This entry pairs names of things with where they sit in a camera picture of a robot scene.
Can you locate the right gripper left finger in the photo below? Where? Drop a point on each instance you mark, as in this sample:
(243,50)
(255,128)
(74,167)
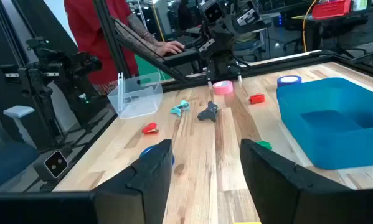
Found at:
(149,186)

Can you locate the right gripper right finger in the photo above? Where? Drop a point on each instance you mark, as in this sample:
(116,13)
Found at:
(276,193)

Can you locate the blue staple remover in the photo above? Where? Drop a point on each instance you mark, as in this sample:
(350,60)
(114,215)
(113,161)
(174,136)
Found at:
(146,151)

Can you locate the pink tape roll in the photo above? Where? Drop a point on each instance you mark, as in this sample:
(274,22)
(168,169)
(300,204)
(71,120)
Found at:
(222,88)

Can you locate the green mini stapler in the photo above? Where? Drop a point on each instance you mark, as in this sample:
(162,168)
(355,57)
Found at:
(265,145)

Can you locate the red mini stapler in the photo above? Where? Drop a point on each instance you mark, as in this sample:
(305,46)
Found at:
(149,128)
(256,99)

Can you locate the dark grey staple remover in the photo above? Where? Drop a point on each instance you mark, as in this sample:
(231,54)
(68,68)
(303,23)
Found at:
(209,114)

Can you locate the teal staple remover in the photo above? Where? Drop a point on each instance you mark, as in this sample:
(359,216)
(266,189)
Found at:
(178,109)

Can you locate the blue tape roll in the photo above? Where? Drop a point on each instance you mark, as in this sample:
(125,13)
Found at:
(286,83)

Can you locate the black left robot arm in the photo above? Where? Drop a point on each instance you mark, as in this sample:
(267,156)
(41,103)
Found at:
(233,25)

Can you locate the black background robot arm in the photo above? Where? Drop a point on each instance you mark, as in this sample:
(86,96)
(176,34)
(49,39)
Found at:
(55,74)

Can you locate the person's hand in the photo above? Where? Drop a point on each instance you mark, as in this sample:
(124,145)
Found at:
(170,48)

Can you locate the blue plastic bin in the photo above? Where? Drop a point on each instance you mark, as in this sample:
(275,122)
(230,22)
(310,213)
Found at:
(329,146)

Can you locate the clear plastic bin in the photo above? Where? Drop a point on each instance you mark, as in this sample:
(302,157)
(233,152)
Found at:
(136,102)

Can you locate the red storage bin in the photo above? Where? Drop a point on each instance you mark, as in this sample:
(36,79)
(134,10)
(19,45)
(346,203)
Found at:
(331,9)

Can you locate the black desk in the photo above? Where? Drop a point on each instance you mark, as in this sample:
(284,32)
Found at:
(335,25)

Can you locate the person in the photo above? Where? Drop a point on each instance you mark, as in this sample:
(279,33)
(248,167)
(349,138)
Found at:
(89,37)

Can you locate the blue office chair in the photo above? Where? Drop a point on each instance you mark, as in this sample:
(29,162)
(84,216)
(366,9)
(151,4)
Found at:
(8,161)

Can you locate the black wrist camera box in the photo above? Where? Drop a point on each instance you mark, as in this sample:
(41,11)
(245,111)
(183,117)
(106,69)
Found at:
(212,12)

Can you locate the black aluminium table frame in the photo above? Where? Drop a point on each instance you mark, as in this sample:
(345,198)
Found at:
(267,67)

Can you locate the table-level camera box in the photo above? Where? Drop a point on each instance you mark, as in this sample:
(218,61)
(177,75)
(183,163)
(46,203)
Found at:
(56,164)

